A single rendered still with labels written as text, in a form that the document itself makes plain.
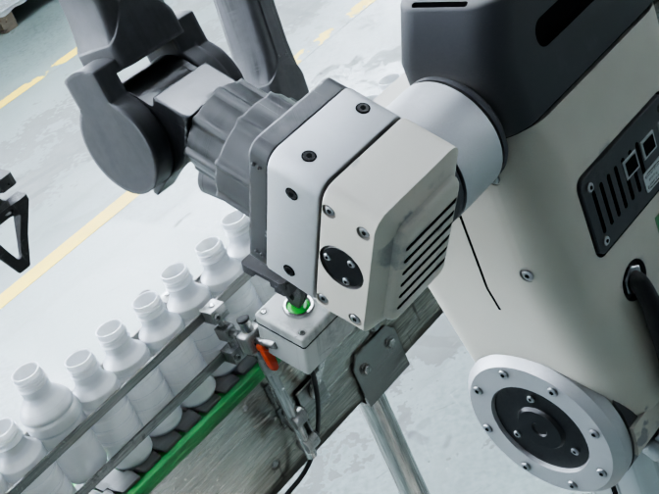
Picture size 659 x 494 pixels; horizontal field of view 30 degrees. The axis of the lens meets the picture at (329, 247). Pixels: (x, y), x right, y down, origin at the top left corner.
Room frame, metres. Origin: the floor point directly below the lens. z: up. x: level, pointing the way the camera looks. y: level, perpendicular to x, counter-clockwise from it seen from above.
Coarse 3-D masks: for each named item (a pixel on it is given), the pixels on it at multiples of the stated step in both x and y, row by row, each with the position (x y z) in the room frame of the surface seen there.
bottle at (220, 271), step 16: (208, 240) 1.46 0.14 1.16; (208, 256) 1.42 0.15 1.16; (224, 256) 1.43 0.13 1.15; (208, 272) 1.43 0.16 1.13; (224, 272) 1.42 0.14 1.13; (240, 272) 1.42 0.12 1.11; (224, 288) 1.41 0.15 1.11; (240, 288) 1.42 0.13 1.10; (240, 304) 1.41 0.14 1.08; (256, 304) 1.42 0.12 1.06
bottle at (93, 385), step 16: (80, 352) 1.32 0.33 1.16; (80, 368) 1.29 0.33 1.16; (96, 368) 1.29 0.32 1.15; (80, 384) 1.29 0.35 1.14; (96, 384) 1.28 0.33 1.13; (112, 384) 1.29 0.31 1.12; (80, 400) 1.28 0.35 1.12; (96, 400) 1.27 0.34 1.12; (128, 400) 1.30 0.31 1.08; (112, 416) 1.27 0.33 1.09; (128, 416) 1.28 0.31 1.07; (96, 432) 1.28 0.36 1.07; (112, 432) 1.27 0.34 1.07; (128, 432) 1.28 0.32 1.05; (112, 448) 1.27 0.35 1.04; (144, 448) 1.28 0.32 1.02; (128, 464) 1.27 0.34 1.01
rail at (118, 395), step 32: (192, 320) 1.36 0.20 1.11; (256, 320) 1.41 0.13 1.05; (160, 352) 1.32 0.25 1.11; (128, 384) 1.29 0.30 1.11; (192, 384) 1.33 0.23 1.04; (96, 416) 1.26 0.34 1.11; (160, 416) 1.30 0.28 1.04; (64, 448) 1.22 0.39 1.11; (128, 448) 1.26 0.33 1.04; (32, 480) 1.19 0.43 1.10; (96, 480) 1.23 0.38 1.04
